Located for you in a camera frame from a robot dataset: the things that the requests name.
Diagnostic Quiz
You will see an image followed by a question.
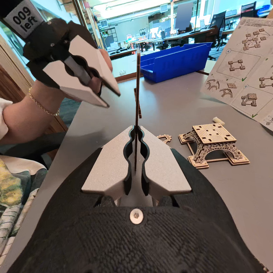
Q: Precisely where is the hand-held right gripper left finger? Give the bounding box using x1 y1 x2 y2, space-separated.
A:
81 125 136 205

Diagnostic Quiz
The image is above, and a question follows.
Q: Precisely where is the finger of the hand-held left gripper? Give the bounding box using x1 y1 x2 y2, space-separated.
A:
43 59 110 108
65 35 121 97

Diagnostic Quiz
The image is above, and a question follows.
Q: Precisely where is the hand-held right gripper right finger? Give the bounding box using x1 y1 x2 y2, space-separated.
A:
138 126 192 205

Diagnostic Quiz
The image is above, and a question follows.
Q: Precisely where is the wooden puzzle part sheet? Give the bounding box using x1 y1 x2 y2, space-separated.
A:
133 48 142 172

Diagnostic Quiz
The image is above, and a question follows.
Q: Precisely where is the grey desk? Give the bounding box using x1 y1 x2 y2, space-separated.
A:
0 71 273 273

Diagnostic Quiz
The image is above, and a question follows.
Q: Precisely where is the person's left hand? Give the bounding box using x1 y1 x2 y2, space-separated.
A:
30 49 113 113

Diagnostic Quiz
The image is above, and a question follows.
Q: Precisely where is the wooden arch truss piece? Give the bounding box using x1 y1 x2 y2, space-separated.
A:
157 134 172 144

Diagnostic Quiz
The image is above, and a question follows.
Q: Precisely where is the wooden tower base model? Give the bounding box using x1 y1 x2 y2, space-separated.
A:
179 123 250 169

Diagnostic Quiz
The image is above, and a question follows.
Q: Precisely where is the blue storage bin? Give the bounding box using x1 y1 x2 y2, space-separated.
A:
140 42 212 83

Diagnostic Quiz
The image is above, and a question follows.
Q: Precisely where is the person's printed white t-shirt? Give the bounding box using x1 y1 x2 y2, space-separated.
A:
0 98 48 263

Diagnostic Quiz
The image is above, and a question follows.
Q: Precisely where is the black mesh office chair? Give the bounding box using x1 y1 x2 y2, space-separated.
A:
208 11 227 61
240 2 257 19

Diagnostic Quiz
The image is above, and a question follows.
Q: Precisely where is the paper instruction sheet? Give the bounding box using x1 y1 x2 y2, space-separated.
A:
200 17 273 133

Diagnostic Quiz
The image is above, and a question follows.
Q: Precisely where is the gold chain bracelet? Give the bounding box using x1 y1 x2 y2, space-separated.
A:
29 87 60 116

